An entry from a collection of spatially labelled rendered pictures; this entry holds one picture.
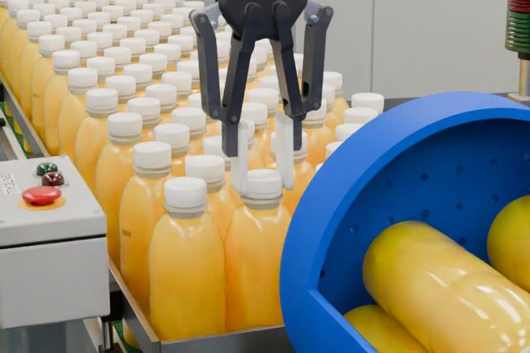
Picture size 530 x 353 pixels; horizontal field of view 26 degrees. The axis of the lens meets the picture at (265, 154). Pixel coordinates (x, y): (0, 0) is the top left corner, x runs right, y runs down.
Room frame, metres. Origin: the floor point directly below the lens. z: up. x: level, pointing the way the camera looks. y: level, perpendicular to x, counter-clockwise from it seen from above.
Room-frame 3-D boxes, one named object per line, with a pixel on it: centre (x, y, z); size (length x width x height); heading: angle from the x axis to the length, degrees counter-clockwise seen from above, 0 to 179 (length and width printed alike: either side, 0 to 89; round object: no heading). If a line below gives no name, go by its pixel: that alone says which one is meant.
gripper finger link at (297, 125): (1.05, -0.04, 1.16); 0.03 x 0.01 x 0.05; 109
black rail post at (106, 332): (1.09, 0.16, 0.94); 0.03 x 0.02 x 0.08; 19
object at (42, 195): (1.00, 0.20, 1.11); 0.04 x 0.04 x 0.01
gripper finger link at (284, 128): (1.04, -0.02, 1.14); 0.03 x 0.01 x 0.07; 19
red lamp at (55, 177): (1.05, 0.20, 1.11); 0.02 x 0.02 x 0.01
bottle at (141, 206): (1.13, 0.12, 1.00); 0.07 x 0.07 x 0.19
